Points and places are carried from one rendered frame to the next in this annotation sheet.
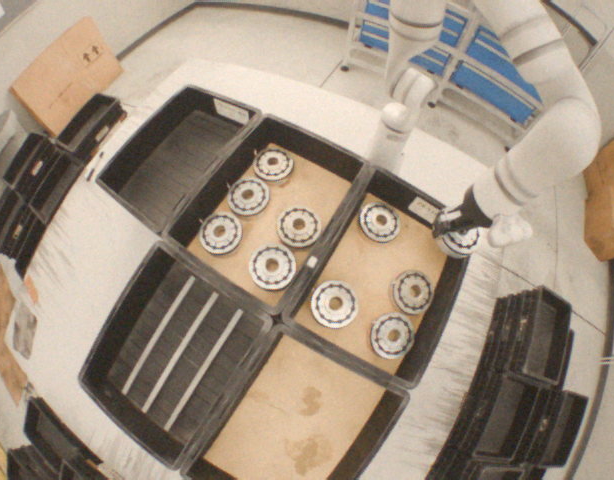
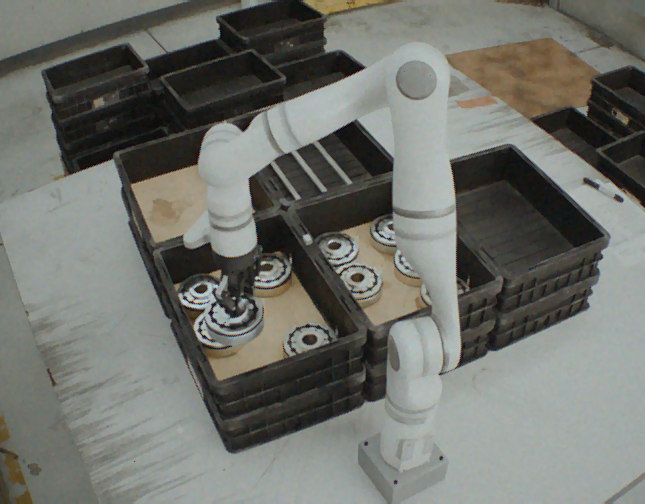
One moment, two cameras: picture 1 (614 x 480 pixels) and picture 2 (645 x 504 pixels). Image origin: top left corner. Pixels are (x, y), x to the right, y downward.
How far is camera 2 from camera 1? 1.41 m
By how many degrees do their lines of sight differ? 63
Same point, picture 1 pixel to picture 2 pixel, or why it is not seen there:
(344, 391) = not seen: hidden behind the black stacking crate
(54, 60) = not seen: outside the picture
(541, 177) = not seen: hidden behind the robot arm
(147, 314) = (361, 171)
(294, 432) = (192, 212)
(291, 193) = (403, 303)
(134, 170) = (527, 196)
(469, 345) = (94, 422)
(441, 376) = (102, 374)
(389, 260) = (266, 340)
